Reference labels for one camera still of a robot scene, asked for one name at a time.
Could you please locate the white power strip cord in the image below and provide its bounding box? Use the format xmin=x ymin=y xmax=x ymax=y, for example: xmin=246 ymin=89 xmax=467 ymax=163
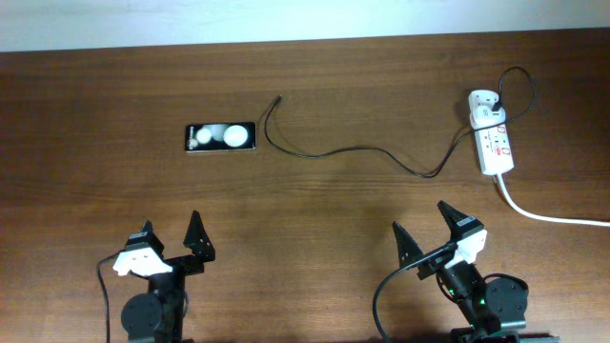
xmin=493 ymin=172 xmax=610 ymax=228

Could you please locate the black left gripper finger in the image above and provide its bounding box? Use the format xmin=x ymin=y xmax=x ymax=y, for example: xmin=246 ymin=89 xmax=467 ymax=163
xmin=124 ymin=220 xmax=164 ymax=255
xmin=183 ymin=211 xmax=215 ymax=261

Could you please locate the black charging cable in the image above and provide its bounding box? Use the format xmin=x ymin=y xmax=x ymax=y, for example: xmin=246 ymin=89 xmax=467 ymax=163
xmin=263 ymin=66 xmax=538 ymax=179

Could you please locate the black smartphone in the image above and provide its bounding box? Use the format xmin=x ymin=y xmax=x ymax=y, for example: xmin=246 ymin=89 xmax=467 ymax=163
xmin=184 ymin=122 xmax=257 ymax=152

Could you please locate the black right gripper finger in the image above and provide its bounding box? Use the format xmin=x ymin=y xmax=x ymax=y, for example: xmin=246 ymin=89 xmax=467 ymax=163
xmin=437 ymin=201 xmax=484 ymax=241
xmin=392 ymin=222 xmax=423 ymax=268

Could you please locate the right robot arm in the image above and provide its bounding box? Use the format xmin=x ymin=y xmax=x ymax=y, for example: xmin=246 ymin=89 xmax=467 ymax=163
xmin=382 ymin=201 xmax=560 ymax=342

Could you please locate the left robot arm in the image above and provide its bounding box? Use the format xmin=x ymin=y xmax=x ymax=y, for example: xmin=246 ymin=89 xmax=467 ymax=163
xmin=113 ymin=211 xmax=215 ymax=343

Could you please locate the white USB charger adapter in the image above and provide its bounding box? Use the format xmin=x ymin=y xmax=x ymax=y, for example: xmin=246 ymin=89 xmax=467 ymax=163
xmin=470 ymin=105 xmax=506 ymax=130

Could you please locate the white power strip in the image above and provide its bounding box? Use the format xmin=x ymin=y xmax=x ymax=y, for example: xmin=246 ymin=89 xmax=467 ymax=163
xmin=468 ymin=90 xmax=514 ymax=176

